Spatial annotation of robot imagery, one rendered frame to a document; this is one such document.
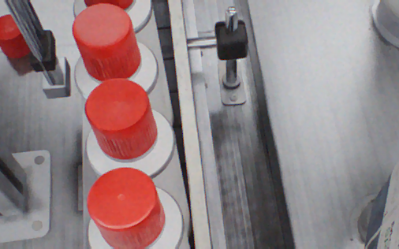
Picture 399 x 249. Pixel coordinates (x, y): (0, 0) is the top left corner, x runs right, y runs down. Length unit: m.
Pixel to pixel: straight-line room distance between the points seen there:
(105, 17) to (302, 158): 0.24
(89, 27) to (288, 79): 0.26
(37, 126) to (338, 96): 0.30
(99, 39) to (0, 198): 0.24
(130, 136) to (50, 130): 0.31
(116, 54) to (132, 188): 0.09
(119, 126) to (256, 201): 0.27
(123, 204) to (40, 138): 0.33
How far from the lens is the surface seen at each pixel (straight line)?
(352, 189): 0.50
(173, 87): 0.55
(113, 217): 0.27
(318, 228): 0.49
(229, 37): 0.53
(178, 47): 0.53
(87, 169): 0.42
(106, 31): 0.33
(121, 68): 0.34
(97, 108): 0.30
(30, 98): 0.63
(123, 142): 0.30
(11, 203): 0.54
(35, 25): 0.51
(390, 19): 0.58
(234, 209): 0.54
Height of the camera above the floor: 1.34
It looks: 62 degrees down
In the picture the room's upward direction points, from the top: 4 degrees clockwise
